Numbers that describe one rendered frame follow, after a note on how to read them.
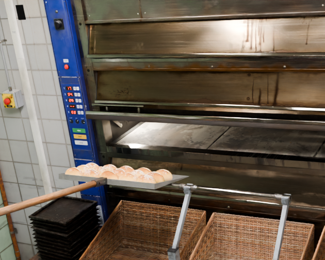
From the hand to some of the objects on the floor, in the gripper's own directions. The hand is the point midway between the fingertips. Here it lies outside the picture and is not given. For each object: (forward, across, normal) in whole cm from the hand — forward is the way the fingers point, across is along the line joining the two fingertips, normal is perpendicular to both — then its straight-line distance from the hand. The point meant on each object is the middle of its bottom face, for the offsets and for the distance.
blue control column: (-47, +82, -273) cm, 289 cm away
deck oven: (+50, +81, -274) cm, 290 cm away
